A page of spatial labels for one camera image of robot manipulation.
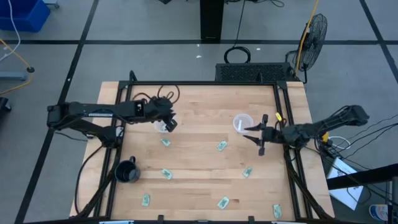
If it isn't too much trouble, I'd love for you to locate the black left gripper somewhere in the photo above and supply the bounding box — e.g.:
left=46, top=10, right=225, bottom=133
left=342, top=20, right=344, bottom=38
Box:
left=143, top=96, right=178, bottom=133

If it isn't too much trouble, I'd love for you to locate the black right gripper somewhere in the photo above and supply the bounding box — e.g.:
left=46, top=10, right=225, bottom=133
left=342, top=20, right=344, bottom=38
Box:
left=242, top=113, right=283, bottom=157

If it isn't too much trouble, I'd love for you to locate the clear plastic cup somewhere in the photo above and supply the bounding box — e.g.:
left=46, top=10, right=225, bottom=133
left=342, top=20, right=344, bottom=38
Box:
left=232, top=113, right=255, bottom=134
left=154, top=119, right=171, bottom=134

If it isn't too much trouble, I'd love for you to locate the black mug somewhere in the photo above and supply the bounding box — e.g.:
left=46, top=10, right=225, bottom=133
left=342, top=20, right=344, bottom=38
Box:
left=114, top=155, right=141, bottom=184

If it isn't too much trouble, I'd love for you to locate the white paper sheet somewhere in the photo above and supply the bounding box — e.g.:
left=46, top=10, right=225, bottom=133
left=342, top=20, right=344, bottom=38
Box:
left=326, top=157, right=364, bottom=211

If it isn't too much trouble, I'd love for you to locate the black floor fan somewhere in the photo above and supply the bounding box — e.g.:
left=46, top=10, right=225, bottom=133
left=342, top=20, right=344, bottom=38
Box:
left=285, top=13, right=328, bottom=84

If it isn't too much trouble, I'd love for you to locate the black column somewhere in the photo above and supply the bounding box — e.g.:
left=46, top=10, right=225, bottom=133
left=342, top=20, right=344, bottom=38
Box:
left=200, top=0, right=224, bottom=41

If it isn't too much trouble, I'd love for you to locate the black desk bar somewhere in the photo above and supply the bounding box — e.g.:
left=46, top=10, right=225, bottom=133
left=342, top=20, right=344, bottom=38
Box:
left=326, top=163, right=398, bottom=190

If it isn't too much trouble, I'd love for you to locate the white blue container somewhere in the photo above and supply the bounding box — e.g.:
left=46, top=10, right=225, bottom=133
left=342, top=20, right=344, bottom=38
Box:
left=369, top=203, right=389, bottom=222

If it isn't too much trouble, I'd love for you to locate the blue plastic bin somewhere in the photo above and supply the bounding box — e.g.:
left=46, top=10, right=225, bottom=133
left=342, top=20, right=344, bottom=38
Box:
left=0, top=0, right=51, bottom=33

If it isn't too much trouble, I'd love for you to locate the black cable loop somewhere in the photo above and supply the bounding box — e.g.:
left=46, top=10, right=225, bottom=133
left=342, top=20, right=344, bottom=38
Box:
left=157, top=84, right=181, bottom=105

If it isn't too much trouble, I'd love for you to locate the black aluminium table frame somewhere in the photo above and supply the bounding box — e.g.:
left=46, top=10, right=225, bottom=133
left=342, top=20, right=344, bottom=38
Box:
left=74, top=70, right=335, bottom=224

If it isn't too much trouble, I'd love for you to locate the coiled black cable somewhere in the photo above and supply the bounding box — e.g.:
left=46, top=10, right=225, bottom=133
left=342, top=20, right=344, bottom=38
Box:
left=223, top=0, right=251, bottom=65

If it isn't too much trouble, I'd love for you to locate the yellow hose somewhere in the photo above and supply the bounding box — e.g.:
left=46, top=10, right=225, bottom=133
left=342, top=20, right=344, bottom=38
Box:
left=0, top=37, right=35, bottom=96

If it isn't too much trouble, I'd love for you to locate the white cable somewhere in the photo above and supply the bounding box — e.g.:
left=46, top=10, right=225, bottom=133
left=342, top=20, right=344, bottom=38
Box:
left=0, top=0, right=21, bottom=63

